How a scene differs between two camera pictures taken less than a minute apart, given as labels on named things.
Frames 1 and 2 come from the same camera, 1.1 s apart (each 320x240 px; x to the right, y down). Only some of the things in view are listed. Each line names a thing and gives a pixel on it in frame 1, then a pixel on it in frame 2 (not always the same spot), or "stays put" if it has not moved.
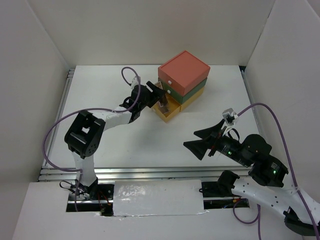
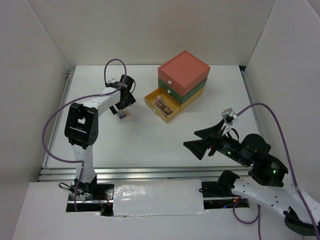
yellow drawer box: x=175 y=107 stays put
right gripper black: x=198 y=147 stays put
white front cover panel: x=158 y=197 stays put
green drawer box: x=167 y=89 stays put
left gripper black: x=156 y=94 → x=130 y=101
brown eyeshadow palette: x=163 y=100 → x=166 y=111
